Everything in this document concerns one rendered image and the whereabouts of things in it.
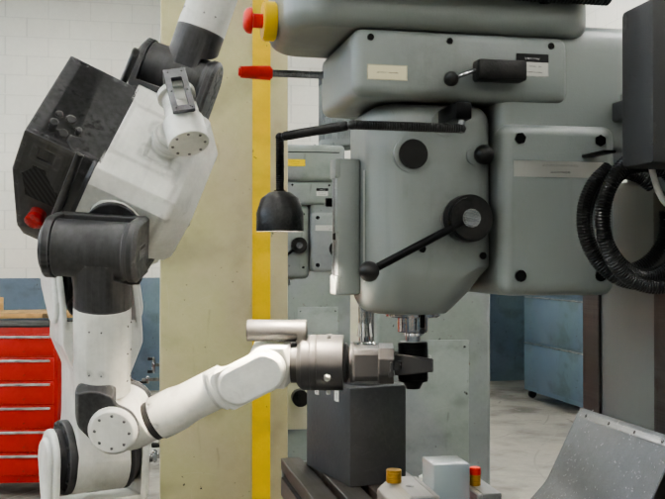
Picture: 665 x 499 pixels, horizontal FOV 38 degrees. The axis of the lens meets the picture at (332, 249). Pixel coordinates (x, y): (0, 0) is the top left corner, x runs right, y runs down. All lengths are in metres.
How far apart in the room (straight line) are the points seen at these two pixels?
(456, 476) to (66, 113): 0.84
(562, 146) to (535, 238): 0.15
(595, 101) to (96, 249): 0.79
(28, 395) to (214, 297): 2.95
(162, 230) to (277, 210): 0.25
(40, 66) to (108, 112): 9.03
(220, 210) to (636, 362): 1.85
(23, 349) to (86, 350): 4.44
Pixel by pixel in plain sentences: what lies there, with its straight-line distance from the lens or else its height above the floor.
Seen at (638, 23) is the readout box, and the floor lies 1.70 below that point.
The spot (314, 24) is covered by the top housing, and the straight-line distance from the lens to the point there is 1.42.
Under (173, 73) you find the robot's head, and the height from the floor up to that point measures 1.69.
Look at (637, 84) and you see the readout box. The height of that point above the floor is 1.62.
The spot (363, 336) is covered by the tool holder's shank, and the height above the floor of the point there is 1.25.
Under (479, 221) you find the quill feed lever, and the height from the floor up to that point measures 1.45.
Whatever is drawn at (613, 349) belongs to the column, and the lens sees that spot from 1.73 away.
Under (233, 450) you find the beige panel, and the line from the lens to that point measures 3.27.
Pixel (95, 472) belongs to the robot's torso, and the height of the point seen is 0.99.
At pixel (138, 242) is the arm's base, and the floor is 1.42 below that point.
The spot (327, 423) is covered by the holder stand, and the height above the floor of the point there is 1.07.
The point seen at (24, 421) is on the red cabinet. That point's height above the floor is 0.44.
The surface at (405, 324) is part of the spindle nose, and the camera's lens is 1.52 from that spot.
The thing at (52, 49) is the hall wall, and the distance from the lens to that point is 10.72.
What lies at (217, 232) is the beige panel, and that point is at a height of 1.48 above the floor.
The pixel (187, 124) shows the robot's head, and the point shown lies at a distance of 1.55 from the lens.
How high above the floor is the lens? 1.39
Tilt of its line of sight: 1 degrees up
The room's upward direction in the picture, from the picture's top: straight up
